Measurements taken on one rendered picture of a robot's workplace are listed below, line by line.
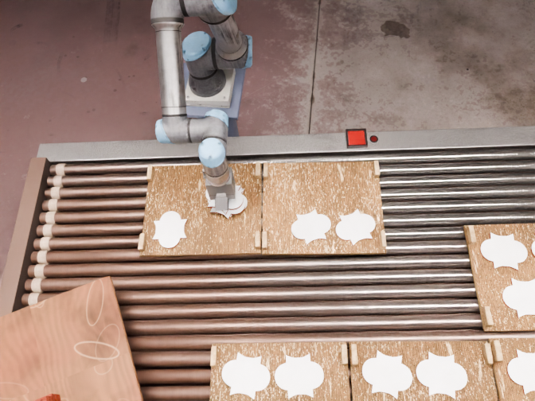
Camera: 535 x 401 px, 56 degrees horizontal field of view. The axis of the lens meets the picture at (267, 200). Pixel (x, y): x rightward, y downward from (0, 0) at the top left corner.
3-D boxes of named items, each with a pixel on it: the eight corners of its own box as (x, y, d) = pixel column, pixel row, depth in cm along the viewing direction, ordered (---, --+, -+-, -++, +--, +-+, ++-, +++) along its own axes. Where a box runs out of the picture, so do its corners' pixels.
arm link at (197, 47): (189, 54, 199) (180, 29, 187) (222, 52, 197) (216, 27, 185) (185, 78, 193) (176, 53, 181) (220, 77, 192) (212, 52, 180)
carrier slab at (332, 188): (263, 165, 184) (263, 163, 183) (376, 163, 182) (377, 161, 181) (262, 255, 169) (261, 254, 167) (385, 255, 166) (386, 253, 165)
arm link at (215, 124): (191, 108, 154) (187, 138, 150) (227, 107, 153) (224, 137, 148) (197, 122, 161) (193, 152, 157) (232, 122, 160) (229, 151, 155)
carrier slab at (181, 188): (150, 168, 186) (150, 165, 185) (261, 165, 185) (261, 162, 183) (140, 257, 171) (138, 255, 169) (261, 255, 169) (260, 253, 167)
